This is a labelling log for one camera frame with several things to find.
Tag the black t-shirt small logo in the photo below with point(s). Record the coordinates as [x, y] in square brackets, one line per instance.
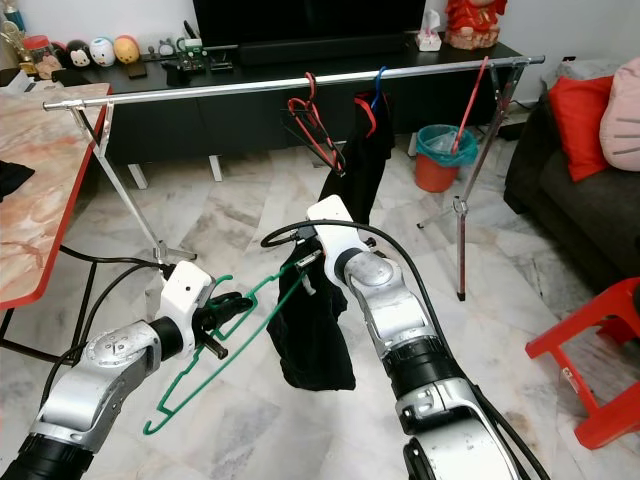
[310, 345]

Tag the green plastic hanger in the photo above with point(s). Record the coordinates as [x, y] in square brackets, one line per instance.
[170, 408]

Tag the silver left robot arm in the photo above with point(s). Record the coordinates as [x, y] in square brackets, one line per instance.
[100, 385]

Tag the red plastic hanger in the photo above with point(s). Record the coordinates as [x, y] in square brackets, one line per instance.
[470, 105]
[310, 103]

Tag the blue hanger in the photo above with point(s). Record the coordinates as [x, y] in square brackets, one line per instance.
[380, 73]

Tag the black garment red collar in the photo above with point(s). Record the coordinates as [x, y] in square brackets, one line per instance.
[360, 165]

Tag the black television console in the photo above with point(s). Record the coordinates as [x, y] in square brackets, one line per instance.
[230, 120]

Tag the teal plastic bin bag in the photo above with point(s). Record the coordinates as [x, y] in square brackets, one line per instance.
[445, 142]

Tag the marble pattern folding table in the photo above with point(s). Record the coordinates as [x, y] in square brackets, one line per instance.
[40, 230]

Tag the silver metal clothes rack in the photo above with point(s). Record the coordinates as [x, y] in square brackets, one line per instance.
[230, 88]

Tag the black soundbar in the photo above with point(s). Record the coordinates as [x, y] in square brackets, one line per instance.
[320, 50]

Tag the small green toy gadget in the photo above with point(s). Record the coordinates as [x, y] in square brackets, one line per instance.
[190, 55]

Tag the black flat television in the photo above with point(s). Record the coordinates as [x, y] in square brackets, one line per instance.
[310, 20]

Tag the white tissue box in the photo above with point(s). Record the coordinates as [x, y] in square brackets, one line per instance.
[430, 37]

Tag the dark grey fabric sofa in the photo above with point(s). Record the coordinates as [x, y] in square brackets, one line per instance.
[580, 220]

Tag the yellow round doll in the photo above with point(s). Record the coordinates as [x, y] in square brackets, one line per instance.
[126, 48]

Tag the red plastic stool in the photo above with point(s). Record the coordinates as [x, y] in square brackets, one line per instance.
[585, 320]

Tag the white round doll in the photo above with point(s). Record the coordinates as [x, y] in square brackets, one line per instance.
[101, 50]

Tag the black round doll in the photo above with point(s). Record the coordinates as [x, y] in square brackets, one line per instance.
[78, 53]

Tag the red seated statue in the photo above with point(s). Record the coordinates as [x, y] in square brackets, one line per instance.
[475, 22]

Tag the red cushion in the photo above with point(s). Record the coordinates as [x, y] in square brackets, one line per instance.
[582, 125]

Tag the small white box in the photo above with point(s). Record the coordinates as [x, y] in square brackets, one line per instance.
[15, 80]

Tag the red lid jar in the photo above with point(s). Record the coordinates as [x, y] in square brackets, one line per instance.
[40, 55]

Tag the gold trophy figure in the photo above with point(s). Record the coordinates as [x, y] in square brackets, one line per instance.
[12, 28]

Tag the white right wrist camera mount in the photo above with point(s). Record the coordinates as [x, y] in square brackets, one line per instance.
[335, 235]

